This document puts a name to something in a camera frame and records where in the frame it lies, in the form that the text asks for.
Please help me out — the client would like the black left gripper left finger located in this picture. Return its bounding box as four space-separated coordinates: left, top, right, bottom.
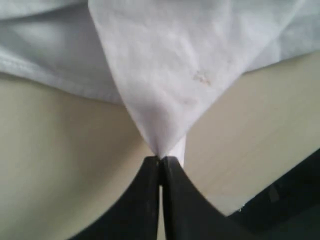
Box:
71 156 159 240

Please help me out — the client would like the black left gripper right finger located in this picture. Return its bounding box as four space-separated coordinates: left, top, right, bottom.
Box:
159 156 255 240

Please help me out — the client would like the white t-shirt red logo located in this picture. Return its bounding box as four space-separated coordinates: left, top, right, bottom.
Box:
0 0 320 163

